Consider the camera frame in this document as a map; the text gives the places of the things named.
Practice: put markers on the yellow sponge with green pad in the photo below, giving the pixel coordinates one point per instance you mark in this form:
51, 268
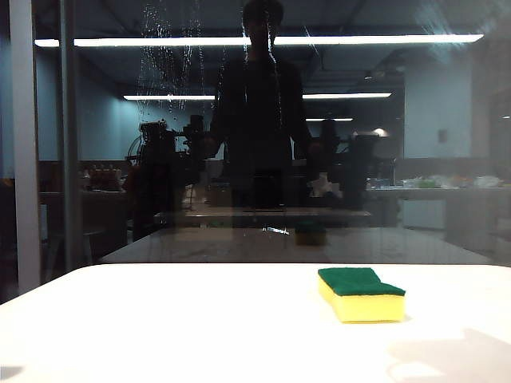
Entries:
369, 307

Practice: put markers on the large glass pane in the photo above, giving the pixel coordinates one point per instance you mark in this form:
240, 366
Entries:
439, 119

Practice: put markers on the grey frame post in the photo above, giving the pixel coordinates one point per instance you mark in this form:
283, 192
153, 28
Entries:
68, 159

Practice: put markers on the white frame post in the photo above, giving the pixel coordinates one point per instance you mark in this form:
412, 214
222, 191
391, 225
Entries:
24, 159

